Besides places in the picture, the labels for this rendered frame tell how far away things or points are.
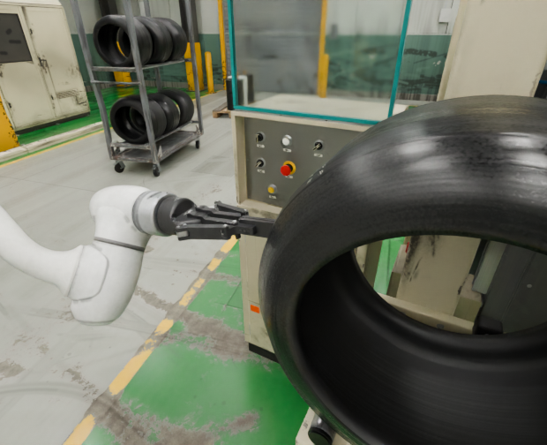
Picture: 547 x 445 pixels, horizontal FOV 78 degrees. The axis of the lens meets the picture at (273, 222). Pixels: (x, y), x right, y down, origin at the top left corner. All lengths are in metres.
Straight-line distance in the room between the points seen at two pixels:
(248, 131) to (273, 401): 1.23
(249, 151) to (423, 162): 1.03
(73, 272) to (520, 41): 0.84
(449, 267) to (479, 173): 0.50
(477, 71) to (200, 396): 1.65
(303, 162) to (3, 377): 1.84
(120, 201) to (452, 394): 0.74
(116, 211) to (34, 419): 1.46
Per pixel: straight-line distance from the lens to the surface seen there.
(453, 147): 0.35
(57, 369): 2.19
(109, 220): 0.74
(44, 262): 0.75
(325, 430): 0.69
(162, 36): 4.40
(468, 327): 0.89
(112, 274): 0.73
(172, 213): 0.65
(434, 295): 0.87
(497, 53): 0.69
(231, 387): 1.84
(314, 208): 0.39
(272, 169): 1.29
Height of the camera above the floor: 1.52
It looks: 30 degrees down
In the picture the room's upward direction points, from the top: straight up
